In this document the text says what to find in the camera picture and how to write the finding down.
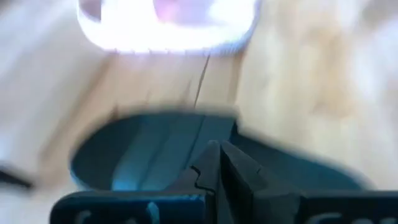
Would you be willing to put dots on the black rubber slide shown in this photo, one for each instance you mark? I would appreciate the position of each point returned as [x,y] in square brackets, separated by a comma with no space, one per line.
[130,149]

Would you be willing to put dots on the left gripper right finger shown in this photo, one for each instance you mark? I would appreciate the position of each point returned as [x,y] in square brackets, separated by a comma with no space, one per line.
[239,180]

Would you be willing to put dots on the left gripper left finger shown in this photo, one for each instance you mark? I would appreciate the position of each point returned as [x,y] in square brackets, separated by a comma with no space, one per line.
[208,174]

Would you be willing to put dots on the pink rubber slide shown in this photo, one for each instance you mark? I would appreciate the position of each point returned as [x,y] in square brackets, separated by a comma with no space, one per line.
[168,31]

